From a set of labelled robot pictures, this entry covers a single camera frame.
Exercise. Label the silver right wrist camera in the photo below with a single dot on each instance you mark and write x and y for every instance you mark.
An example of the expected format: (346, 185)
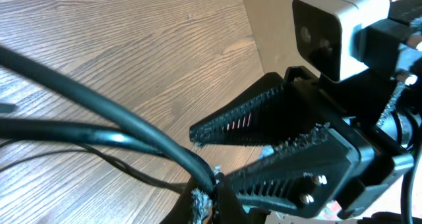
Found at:
(329, 33)

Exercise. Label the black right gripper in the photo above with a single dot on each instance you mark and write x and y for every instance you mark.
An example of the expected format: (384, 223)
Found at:
(304, 174)

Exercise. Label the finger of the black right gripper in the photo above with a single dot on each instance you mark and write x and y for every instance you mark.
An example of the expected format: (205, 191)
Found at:
(264, 114)

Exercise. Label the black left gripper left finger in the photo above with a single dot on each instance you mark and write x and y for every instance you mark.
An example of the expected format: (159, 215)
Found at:
(192, 207)

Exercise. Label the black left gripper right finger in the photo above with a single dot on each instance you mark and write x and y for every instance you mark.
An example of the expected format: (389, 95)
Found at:
(228, 210)

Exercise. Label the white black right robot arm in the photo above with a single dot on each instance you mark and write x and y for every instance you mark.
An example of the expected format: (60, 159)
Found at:
(392, 50)

